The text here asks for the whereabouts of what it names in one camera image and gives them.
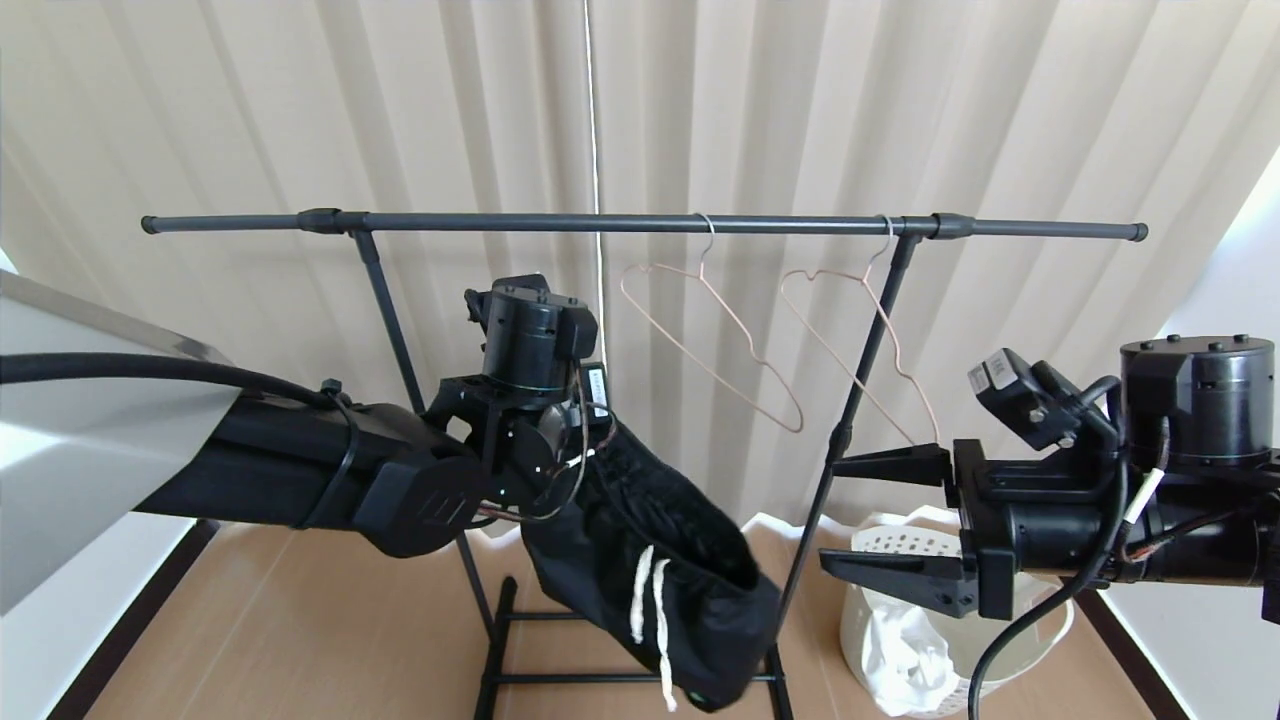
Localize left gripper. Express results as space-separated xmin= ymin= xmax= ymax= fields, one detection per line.
xmin=535 ymin=362 xmax=613 ymax=471

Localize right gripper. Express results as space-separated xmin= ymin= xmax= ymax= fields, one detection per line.
xmin=820 ymin=438 xmax=1136 ymax=621

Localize white printed t-shirt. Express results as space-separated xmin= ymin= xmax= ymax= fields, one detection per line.
xmin=862 ymin=590 xmax=986 ymax=717

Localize black drawstring shorts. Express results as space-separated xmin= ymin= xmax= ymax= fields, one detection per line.
xmin=520 ymin=415 xmax=783 ymax=714

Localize pink clothes hanger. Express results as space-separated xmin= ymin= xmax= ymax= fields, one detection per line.
xmin=620 ymin=225 xmax=806 ymax=435
xmin=780 ymin=222 xmax=941 ymax=448

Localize white laundry basket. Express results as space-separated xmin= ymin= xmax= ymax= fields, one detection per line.
xmin=840 ymin=505 xmax=1076 ymax=720

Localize black clothes rack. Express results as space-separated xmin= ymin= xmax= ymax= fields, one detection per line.
xmin=140 ymin=208 xmax=1149 ymax=720

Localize beige curtain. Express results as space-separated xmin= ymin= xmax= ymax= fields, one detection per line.
xmin=0 ymin=0 xmax=1280 ymax=546

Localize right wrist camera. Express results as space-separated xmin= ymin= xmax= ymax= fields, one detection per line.
xmin=967 ymin=347 xmax=1123 ymax=459

